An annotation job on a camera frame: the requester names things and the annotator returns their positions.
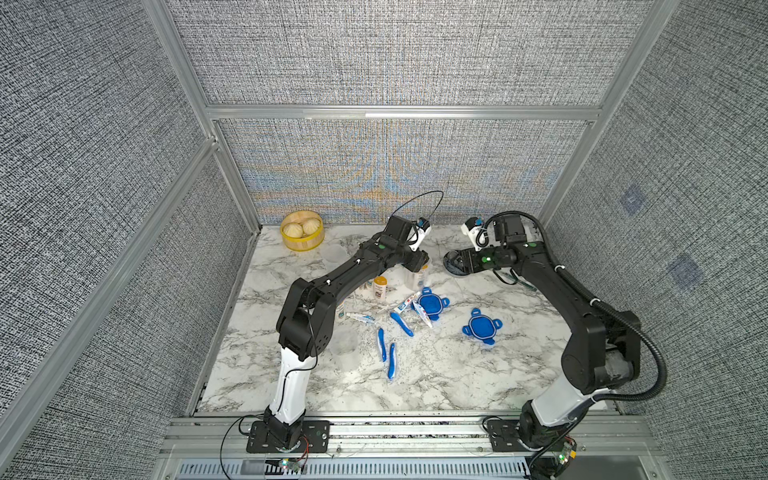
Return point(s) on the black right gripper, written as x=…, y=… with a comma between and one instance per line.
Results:
x=469, y=258

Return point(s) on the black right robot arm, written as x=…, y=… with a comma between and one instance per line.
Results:
x=607, y=357

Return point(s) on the blue lid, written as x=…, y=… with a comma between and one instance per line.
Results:
x=432, y=303
x=482, y=327

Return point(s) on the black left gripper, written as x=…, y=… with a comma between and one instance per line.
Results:
x=419, y=259

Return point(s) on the aluminium front rail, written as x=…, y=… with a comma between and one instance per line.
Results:
x=410, y=445

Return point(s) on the left cream dumpling bun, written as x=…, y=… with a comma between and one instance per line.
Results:
x=293, y=230

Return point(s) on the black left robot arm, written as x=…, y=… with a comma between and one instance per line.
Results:
x=306, y=322

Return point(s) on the orange cap bottle three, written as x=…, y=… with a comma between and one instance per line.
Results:
x=380, y=288

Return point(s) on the toothpaste tube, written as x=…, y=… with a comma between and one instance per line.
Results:
x=423, y=315
x=406, y=303
x=363, y=318

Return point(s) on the right cream dumpling bun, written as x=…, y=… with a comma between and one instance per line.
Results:
x=310, y=226

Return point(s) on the clear plastic container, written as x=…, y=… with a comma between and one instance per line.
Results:
x=416, y=280

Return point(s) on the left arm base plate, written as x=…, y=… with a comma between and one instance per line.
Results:
x=310, y=436

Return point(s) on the yellow bamboo steamer basket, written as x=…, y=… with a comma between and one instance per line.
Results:
x=306, y=243

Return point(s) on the cream dumpling bun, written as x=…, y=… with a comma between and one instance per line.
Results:
x=310, y=226
x=293, y=230

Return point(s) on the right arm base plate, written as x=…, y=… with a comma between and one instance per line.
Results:
x=507, y=435

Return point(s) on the green handled utensil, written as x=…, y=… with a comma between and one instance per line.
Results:
x=516, y=280

